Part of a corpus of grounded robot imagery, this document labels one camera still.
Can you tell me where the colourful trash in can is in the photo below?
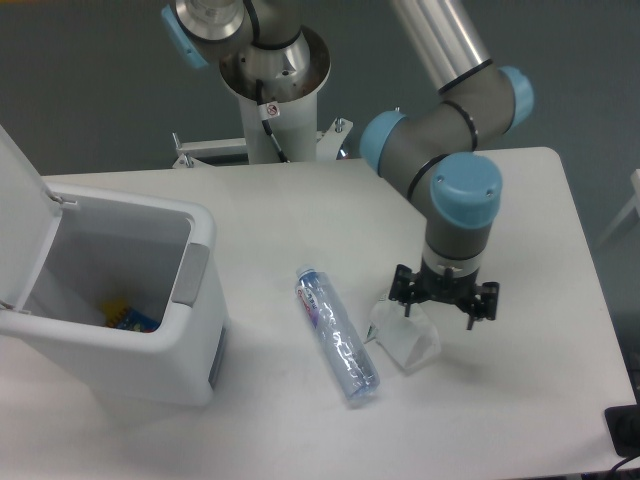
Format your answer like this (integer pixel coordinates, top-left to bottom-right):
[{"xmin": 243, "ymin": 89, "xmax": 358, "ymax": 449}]
[{"xmin": 100, "ymin": 298, "xmax": 160, "ymax": 333}]

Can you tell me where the clear plastic water bottle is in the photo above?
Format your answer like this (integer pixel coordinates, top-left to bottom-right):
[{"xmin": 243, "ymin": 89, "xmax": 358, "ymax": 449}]
[{"xmin": 295, "ymin": 265, "xmax": 380, "ymax": 402}]

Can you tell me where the black device at edge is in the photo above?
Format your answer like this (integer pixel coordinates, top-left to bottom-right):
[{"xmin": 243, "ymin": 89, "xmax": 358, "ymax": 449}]
[{"xmin": 604, "ymin": 405, "xmax": 639, "ymax": 457}]

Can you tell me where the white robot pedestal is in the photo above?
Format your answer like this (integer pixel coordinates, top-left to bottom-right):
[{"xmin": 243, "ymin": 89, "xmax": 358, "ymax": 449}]
[{"xmin": 220, "ymin": 26, "xmax": 331, "ymax": 164}]

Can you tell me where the white metal base frame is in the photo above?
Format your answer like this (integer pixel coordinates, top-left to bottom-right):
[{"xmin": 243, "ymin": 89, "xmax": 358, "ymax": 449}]
[{"xmin": 171, "ymin": 106, "xmax": 404, "ymax": 169}]

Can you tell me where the white trash can lid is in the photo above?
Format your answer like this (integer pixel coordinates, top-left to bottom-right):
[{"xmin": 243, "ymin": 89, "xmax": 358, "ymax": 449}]
[{"xmin": 1, "ymin": 131, "xmax": 62, "ymax": 310}]

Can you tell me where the white trash can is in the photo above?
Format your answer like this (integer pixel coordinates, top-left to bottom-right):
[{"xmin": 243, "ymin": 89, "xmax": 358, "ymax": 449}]
[{"xmin": 1, "ymin": 184, "xmax": 229, "ymax": 406}]

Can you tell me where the black cable on pedestal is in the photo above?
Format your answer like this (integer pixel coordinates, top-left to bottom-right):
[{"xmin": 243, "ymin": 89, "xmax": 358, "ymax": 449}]
[{"xmin": 254, "ymin": 77, "xmax": 291, "ymax": 164}]

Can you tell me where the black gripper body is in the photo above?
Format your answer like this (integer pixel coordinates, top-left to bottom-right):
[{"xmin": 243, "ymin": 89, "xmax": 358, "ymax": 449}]
[{"xmin": 412, "ymin": 263, "xmax": 479, "ymax": 305}]

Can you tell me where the white furniture at right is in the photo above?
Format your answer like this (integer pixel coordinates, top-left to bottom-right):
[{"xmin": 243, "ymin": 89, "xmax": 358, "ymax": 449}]
[{"xmin": 609, "ymin": 169, "xmax": 640, "ymax": 235}]

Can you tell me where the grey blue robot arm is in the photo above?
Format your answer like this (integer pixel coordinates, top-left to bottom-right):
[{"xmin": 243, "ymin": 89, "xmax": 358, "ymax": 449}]
[{"xmin": 161, "ymin": 1, "xmax": 534, "ymax": 323}]

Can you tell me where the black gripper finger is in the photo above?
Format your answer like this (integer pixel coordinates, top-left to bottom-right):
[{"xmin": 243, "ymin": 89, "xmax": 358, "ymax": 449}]
[
  {"xmin": 388, "ymin": 264, "xmax": 416, "ymax": 318},
  {"xmin": 462, "ymin": 282, "xmax": 500, "ymax": 330}
]

